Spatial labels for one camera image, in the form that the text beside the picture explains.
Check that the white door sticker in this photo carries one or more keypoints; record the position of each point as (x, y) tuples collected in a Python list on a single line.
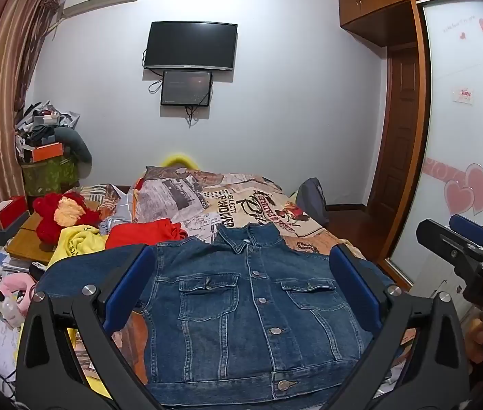
[(465, 96)]

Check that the shiny grey cloth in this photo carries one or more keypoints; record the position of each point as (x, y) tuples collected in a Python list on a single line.
[(119, 207)]

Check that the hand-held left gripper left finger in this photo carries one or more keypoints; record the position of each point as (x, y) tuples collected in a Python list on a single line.
[(128, 284)]

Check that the small black wall monitor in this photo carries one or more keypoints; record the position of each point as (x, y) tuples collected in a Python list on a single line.
[(186, 88)]

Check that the wooden overhead cabinet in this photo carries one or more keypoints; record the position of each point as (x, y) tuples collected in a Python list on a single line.
[(378, 4)]

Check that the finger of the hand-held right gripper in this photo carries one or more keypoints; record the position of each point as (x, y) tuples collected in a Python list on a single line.
[(467, 226), (439, 239)]

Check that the black wall television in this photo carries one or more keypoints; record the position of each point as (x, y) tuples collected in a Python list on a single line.
[(191, 46)]

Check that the red box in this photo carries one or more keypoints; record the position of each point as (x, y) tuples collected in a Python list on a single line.
[(9, 211)]

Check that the brown wooden door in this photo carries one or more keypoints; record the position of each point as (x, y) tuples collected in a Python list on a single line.
[(397, 136)]

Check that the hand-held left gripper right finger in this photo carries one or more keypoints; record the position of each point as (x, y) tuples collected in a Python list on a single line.
[(354, 286)]

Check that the orange box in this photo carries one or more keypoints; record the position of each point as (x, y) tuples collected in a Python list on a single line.
[(45, 152)]

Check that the blue denim jacket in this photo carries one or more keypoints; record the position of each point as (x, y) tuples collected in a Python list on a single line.
[(233, 329)]

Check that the printed bed blanket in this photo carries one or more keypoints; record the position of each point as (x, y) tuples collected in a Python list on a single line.
[(224, 196)]

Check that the green patterned box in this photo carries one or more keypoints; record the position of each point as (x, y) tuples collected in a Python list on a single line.
[(49, 177)]

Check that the pile of bags and papers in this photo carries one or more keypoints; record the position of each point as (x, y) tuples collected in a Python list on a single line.
[(38, 121)]

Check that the dark grey pillow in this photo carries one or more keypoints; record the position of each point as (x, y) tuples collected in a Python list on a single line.
[(75, 143)]

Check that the yellow round object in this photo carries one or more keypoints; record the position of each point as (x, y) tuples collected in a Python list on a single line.
[(179, 159)]

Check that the grey-blue backpack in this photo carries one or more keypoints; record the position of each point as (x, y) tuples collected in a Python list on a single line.
[(311, 198)]

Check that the pink plastic object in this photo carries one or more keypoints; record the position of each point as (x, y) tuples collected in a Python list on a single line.
[(11, 286)]

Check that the yellow garment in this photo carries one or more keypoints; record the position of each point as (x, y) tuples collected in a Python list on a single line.
[(75, 245)]

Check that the red garment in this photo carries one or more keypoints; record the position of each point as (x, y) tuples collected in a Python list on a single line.
[(143, 234)]

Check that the person's right hand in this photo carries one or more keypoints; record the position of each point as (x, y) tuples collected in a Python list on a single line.
[(478, 339)]

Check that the red plush toy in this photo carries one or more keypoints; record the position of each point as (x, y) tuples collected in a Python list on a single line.
[(47, 218)]

